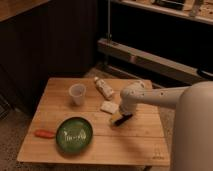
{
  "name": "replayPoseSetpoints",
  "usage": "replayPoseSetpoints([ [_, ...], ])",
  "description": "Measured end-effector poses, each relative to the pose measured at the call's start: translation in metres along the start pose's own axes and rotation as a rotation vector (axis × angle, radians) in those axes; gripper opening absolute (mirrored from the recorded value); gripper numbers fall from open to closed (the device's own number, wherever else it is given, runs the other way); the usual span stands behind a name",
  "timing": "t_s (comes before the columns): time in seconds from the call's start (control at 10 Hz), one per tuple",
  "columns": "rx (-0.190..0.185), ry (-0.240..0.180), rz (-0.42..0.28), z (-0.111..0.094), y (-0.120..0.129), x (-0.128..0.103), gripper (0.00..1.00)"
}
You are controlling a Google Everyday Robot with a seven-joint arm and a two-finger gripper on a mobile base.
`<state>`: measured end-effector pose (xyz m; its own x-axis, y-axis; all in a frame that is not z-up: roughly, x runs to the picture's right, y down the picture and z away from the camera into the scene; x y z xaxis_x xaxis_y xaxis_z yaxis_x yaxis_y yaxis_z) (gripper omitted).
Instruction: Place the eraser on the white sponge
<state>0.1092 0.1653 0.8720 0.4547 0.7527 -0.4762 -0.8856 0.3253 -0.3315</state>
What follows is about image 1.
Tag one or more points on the white plastic bottle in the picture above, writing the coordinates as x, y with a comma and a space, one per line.
105, 89

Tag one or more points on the orange carrot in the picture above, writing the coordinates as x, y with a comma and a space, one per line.
44, 134

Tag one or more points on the clear plastic cup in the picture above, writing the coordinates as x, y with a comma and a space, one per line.
77, 93

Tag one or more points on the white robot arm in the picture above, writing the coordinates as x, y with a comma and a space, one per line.
192, 140

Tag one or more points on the green bowl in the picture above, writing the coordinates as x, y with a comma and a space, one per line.
74, 135

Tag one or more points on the grey metal bench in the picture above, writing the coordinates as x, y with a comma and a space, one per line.
160, 65

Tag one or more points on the wooden shelf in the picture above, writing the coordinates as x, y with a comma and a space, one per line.
194, 10

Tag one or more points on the white sponge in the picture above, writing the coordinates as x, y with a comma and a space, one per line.
109, 107

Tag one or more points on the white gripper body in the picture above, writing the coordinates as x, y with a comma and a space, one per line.
126, 108

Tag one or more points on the black eraser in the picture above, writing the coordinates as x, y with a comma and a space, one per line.
120, 121

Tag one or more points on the wooden table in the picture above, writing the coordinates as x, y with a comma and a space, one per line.
138, 141

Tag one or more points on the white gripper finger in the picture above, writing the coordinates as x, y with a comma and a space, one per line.
114, 118
128, 115

